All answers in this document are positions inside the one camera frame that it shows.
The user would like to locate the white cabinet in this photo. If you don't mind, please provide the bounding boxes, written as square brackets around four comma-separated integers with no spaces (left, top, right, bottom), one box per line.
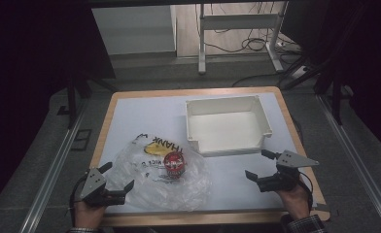
[91,4,178,56]

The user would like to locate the person's right hand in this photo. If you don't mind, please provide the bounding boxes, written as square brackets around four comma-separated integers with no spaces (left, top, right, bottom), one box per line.
[275,183,311,221]

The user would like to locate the black floor plate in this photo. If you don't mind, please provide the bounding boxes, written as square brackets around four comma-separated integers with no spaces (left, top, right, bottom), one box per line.
[70,128,93,151]

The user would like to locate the black metal stand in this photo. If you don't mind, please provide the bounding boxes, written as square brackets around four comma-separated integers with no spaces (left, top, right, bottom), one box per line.
[280,54,355,126]
[56,64,119,130]

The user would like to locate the person's left hand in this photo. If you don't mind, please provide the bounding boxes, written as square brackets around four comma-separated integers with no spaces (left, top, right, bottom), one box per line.
[73,196,107,229]

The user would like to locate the clear printed plastic bag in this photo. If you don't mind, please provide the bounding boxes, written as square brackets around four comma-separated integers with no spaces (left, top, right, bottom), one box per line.
[105,133,212,213]

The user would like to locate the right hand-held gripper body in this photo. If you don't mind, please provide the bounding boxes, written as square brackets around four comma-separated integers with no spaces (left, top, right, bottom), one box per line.
[256,150,320,193]

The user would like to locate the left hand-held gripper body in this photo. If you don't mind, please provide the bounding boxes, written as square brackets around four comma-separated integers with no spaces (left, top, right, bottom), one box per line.
[73,166,127,208]

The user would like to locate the white metal desk frame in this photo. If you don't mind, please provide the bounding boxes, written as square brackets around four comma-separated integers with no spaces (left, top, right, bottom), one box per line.
[197,1,291,76]

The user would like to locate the aluminium rail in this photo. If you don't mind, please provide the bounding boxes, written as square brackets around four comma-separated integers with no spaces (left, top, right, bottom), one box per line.
[17,100,89,233]
[318,93,381,233]

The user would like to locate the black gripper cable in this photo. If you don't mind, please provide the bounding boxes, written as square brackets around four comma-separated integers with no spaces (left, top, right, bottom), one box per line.
[295,171,315,213]
[68,176,87,226]

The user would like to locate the dark curtain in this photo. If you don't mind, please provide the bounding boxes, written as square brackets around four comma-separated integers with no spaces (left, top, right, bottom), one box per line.
[280,0,381,159]
[0,0,117,217]

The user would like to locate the white plastic box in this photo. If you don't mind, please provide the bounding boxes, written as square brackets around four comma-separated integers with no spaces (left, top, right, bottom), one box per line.
[185,94,274,157]

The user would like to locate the red can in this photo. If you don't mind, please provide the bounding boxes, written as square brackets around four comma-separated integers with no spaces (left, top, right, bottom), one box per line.
[163,150,187,180]

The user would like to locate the black floor cables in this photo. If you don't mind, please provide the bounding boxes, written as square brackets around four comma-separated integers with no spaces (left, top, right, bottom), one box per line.
[211,2,307,88]

